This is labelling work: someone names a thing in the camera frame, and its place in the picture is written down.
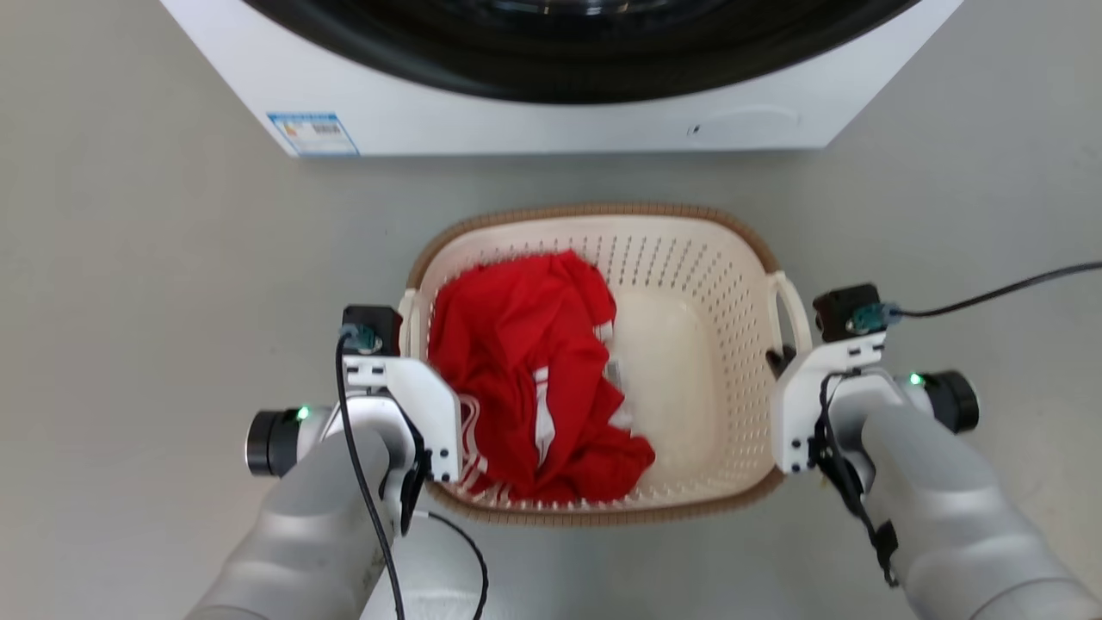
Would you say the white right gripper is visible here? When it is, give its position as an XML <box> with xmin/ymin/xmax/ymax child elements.
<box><xmin>765</xmin><ymin>331</ymin><xmax>907</xmax><ymax>475</ymax></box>

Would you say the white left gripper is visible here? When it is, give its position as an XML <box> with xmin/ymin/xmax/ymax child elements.
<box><xmin>342</xmin><ymin>353</ymin><xmax>463</xmax><ymax>484</ymax></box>

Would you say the cream plastic laundry basket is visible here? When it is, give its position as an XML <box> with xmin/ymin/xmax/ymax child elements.
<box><xmin>398</xmin><ymin>203</ymin><xmax>815</xmax><ymax>529</ymax></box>

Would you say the red garment with white stripes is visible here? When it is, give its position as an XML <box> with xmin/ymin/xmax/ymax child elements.
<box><xmin>427</xmin><ymin>250</ymin><xmax>657</xmax><ymax>506</ymax></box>

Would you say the blue energy label sticker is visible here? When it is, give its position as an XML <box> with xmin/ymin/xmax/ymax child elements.
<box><xmin>266</xmin><ymin>112</ymin><xmax>361</xmax><ymax>158</ymax></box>

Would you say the white washing machine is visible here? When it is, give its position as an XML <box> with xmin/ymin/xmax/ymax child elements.
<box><xmin>159</xmin><ymin>0</ymin><xmax>965</xmax><ymax>158</ymax></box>

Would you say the black round washing machine door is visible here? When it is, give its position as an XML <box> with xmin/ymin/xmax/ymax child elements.
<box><xmin>241</xmin><ymin>0</ymin><xmax>924</xmax><ymax>106</ymax></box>

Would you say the black left camera cable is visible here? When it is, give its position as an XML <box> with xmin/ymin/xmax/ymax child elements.
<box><xmin>334</xmin><ymin>325</ymin><xmax>407</xmax><ymax>620</ymax></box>

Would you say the black camera cable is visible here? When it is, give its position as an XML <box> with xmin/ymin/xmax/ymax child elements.
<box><xmin>334</xmin><ymin>325</ymin><xmax>407</xmax><ymax>620</ymax></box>
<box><xmin>878</xmin><ymin>261</ymin><xmax>1102</xmax><ymax>321</ymax></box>

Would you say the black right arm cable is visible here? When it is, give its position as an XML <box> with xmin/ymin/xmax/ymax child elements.
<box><xmin>808</xmin><ymin>372</ymin><xmax>901</xmax><ymax>589</ymax></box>

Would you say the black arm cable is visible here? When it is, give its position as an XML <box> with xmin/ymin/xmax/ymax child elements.
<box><xmin>398</xmin><ymin>431</ymin><xmax>491</xmax><ymax>620</ymax></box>
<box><xmin>808</xmin><ymin>372</ymin><xmax>901</xmax><ymax>589</ymax></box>

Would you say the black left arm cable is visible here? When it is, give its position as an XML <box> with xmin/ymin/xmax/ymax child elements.
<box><xmin>398</xmin><ymin>431</ymin><xmax>491</xmax><ymax>620</ymax></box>

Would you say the black right camera cable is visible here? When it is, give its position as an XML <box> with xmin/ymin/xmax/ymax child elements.
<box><xmin>878</xmin><ymin>261</ymin><xmax>1102</xmax><ymax>321</ymax></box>

